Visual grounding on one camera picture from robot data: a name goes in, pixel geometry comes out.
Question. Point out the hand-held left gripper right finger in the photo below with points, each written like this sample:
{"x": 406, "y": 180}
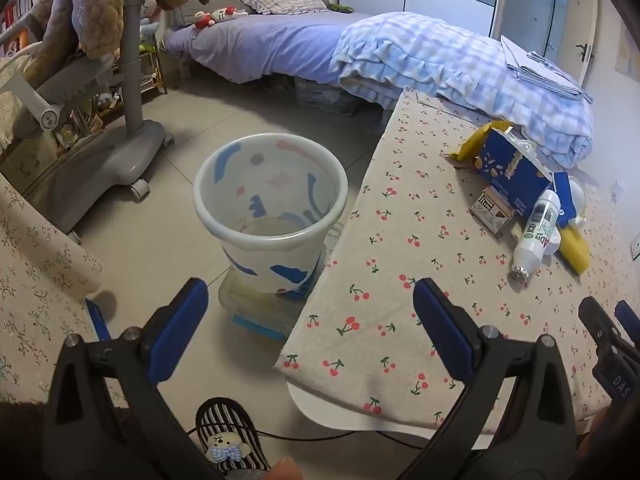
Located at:
{"x": 445, "y": 332}

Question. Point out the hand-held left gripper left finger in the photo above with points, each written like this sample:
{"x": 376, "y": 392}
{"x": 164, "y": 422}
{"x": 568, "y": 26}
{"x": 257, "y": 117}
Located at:
{"x": 177, "y": 330}

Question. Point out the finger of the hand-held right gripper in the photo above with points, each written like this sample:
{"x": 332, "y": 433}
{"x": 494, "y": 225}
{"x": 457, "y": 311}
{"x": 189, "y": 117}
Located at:
{"x": 597, "y": 322}
{"x": 629, "y": 320}

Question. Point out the white patterned plastic bin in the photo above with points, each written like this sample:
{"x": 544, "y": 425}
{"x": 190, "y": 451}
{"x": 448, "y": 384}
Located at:
{"x": 237, "y": 265}

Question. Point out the blue almond print carton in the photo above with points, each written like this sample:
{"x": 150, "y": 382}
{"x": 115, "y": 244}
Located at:
{"x": 505, "y": 177}

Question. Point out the yellow snack wrapper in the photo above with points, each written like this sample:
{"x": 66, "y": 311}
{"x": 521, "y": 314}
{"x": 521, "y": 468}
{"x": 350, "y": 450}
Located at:
{"x": 575, "y": 250}

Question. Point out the clear plastic storage box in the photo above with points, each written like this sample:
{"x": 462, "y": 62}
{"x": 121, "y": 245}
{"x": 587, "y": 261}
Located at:
{"x": 260, "y": 317}

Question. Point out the cherry print tablecloth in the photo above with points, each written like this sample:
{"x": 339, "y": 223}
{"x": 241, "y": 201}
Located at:
{"x": 400, "y": 240}

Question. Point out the white plastic bottle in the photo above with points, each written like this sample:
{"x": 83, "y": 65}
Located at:
{"x": 537, "y": 230}

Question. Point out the striped slipper with bear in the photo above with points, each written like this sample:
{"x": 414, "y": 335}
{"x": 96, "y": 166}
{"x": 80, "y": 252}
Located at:
{"x": 230, "y": 435}

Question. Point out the blue paper packet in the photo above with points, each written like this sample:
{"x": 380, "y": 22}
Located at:
{"x": 564, "y": 197}

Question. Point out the small brown white box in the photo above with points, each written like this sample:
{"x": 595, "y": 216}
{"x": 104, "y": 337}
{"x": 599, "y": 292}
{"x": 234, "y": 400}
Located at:
{"x": 492, "y": 210}

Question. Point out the floral print cloth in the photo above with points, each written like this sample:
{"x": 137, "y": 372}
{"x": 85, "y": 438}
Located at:
{"x": 40, "y": 270}

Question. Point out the white table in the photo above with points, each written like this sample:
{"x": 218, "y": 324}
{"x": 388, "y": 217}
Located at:
{"x": 320, "y": 417}

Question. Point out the yellow wrapper strip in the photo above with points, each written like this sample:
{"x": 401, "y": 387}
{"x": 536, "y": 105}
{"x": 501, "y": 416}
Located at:
{"x": 475, "y": 141}

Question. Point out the low shelf with toys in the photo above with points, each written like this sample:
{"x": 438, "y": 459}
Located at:
{"x": 107, "y": 100}

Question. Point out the folded light blue sheets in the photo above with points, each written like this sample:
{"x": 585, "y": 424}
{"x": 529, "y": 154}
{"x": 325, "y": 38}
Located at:
{"x": 542, "y": 67}

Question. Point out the under-bed storage box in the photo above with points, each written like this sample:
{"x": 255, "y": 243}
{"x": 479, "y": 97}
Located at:
{"x": 325, "y": 95}

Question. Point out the plaid ruffled blanket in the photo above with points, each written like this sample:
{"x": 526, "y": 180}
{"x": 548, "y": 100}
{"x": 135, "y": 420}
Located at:
{"x": 440, "y": 55}

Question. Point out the bed with purple sheet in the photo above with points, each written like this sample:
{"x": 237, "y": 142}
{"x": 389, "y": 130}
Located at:
{"x": 260, "y": 42}

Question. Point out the white red plush toy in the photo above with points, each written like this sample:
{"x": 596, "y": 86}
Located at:
{"x": 225, "y": 13}

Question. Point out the white door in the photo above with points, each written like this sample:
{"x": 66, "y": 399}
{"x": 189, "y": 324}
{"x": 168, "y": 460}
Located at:
{"x": 545, "y": 5}

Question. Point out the brown plush toy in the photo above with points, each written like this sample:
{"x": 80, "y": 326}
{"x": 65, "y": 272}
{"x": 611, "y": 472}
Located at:
{"x": 95, "y": 5}

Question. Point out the green toy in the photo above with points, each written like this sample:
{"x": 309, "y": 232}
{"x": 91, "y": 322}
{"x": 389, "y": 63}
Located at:
{"x": 341, "y": 8}

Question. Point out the bookshelf with books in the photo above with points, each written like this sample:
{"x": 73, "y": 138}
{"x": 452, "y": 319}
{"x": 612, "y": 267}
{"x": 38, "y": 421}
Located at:
{"x": 25, "y": 5}

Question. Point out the white wall socket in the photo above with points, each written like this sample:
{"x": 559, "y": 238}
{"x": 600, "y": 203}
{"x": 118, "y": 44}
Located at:
{"x": 617, "y": 189}

